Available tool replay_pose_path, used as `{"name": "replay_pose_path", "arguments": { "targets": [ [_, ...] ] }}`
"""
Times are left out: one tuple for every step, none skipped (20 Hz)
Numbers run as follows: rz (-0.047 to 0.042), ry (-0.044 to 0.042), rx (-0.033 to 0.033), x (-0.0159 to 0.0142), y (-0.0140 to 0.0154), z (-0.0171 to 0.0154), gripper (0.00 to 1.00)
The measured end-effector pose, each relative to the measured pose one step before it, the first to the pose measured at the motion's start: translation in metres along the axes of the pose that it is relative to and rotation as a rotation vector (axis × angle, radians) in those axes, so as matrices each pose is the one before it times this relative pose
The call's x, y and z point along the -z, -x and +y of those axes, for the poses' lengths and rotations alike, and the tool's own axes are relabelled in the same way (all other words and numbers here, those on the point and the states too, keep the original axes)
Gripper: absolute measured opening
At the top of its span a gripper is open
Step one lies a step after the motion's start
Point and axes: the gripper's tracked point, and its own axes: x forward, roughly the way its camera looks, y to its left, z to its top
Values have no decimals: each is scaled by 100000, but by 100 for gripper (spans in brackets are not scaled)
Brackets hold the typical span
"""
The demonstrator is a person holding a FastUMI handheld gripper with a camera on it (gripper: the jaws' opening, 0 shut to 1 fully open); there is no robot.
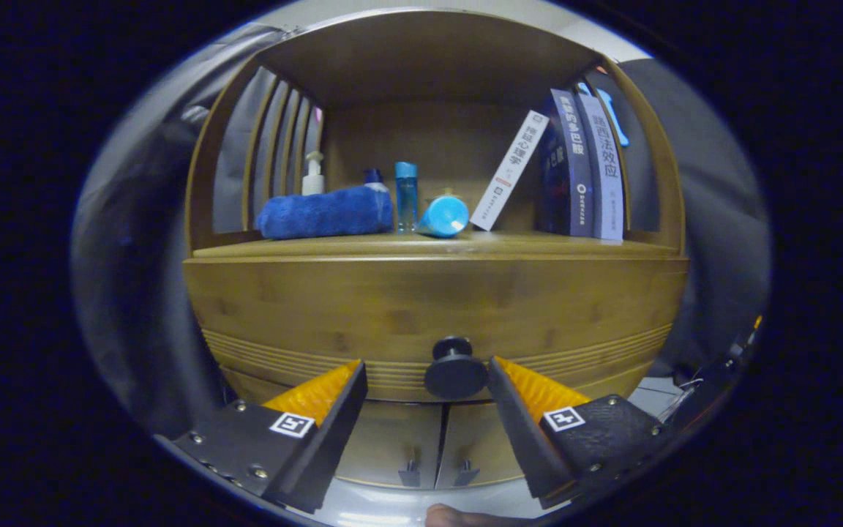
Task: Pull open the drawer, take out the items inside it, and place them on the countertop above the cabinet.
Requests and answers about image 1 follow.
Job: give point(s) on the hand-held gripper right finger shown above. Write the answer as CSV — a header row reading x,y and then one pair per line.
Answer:
x,y
520,432

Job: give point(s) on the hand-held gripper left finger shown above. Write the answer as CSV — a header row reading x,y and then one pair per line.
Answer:
x,y
328,446

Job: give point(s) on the black round drawer knob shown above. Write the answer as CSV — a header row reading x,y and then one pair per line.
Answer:
x,y
456,377

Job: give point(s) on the wooden drawer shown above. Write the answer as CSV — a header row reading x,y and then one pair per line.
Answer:
x,y
319,307

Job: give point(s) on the blue squeeze tube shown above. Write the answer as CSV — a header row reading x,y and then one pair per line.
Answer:
x,y
443,217

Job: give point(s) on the wooden cabinet door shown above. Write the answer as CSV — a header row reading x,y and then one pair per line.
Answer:
x,y
392,439
480,439

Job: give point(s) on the wooden countertop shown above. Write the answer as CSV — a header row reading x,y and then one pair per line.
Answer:
x,y
524,241

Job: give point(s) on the wooden cabinet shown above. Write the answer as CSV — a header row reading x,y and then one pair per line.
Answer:
x,y
429,58

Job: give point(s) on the dark equipment with orange tip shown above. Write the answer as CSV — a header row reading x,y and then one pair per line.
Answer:
x,y
714,380

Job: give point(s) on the blue rolled towel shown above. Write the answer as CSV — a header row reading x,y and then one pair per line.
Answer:
x,y
319,212

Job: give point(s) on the white book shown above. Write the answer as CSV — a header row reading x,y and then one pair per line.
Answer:
x,y
509,172

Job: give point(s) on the clear blue bottle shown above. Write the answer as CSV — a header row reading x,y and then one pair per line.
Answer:
x,y
406,197

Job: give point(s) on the white pump bottle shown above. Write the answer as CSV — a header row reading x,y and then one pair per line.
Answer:
x,y
312,183

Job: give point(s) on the white bottle with blue cap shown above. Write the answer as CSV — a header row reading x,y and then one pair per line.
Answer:
x,y
372,176

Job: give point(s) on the dark blue book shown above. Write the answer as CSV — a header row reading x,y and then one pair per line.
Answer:
x,y
575,161

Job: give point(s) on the light purple book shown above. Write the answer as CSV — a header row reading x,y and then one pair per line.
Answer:
x,y
604,168

